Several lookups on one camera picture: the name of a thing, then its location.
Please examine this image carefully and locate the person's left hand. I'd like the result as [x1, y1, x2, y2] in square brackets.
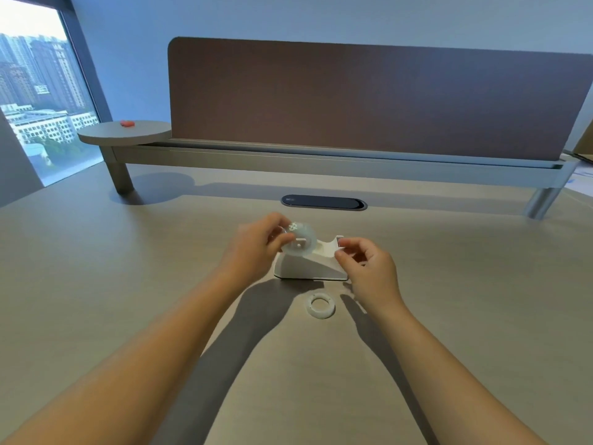
[217, 212, 297, 293]

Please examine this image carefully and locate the person's right hand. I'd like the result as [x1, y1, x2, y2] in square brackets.
[334, 236, 403, 316]

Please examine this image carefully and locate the clear tape roll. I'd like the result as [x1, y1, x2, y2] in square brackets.
[282, 221, 318, 258]

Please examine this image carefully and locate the white tape dispenser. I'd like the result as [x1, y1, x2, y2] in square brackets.
[273, 235, 353, 281]

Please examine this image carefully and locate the person's right forearm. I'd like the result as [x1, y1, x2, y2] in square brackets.
[366, 297, 549, 445]

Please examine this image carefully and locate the person's left forearm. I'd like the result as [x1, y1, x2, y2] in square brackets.
[0, 268, 253, 445]

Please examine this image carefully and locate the brown desk divider panel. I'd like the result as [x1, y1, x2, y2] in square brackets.
[167, 37, 589, 163]

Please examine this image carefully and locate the grey round shelf leg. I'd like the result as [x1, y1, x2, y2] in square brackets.
[100, 145, 135, 196]

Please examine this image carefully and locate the round grey side shelf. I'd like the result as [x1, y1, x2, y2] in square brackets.
[77, 119, 173, 148]

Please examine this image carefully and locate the silver round shelf leg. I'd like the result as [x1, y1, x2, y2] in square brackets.
[523, 184, 564, 221]

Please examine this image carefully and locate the white paper sheet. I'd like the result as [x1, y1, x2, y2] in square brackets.
[558, 153, 593, 198]

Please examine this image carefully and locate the brown cardboard box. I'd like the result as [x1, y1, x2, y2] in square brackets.
[573, 121, 593, 164]

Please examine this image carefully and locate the window with city view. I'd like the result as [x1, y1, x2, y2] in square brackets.
[0, 3, 105, 189]

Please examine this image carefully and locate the black oval cable grommet cover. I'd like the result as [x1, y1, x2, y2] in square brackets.
[280, 195, 368, 212]

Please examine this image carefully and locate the white plastic tape core ring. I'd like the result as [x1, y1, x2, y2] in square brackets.
[305, 294, 336, 319]

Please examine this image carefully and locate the grey desk shelf rail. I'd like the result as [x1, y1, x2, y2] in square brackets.
[110, 139, 580, 190]

